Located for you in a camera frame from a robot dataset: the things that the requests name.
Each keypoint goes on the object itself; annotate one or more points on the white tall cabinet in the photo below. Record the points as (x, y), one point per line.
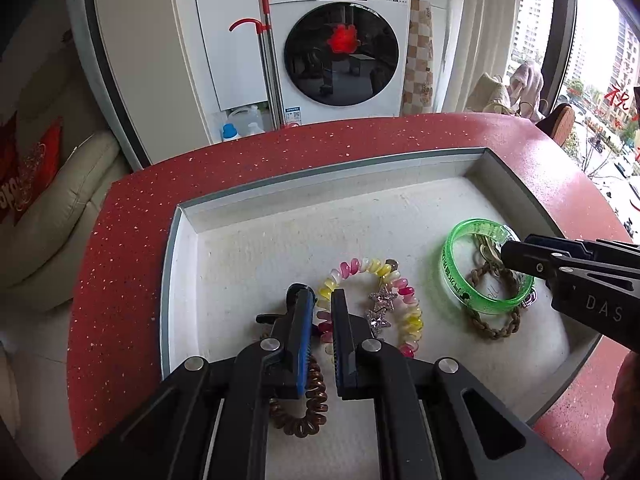
(230, 35)

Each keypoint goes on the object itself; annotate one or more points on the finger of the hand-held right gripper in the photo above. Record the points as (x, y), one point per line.
(555, 243)
(525, 260)

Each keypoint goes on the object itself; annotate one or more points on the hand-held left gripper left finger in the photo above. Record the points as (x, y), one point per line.
(302, 340)

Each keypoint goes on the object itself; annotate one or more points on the checkered rolled mat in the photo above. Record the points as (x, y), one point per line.
(419, 60)

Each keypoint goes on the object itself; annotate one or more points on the white front-load washing machine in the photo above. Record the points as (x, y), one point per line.
(300, 105)

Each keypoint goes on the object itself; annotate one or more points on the green translucent bangle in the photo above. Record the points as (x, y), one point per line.
(450, 270)

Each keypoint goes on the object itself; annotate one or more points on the beige woven bag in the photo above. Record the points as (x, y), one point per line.
(487, 95)

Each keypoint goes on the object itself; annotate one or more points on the red window lettering decal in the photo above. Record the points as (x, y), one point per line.
(617, 97)

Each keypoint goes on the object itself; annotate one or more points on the clear plastic jug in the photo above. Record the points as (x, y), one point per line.
(247, 120)

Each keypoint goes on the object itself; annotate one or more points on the red printed cushion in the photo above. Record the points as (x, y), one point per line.
(25, 170)

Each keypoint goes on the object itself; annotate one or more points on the grey shallow tray box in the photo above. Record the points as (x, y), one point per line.
(250, 260)

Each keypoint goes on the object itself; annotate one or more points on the beige hair clip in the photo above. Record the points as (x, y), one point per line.
(487, 250)

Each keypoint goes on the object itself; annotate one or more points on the white curtain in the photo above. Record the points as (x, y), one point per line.
(480, 25)

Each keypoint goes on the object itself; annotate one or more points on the white bottle with blue cap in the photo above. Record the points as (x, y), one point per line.
(229, 132)

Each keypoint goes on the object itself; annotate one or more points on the brown wooden chair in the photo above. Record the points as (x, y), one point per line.
(557, 122)

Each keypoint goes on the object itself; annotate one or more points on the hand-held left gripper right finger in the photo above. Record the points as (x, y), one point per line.
(341, 345)

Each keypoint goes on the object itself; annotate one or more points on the person's right forearm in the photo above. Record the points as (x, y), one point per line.
(627, 410)

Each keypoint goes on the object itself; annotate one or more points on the silver star hair clip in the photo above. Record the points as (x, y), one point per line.
(380, 300)

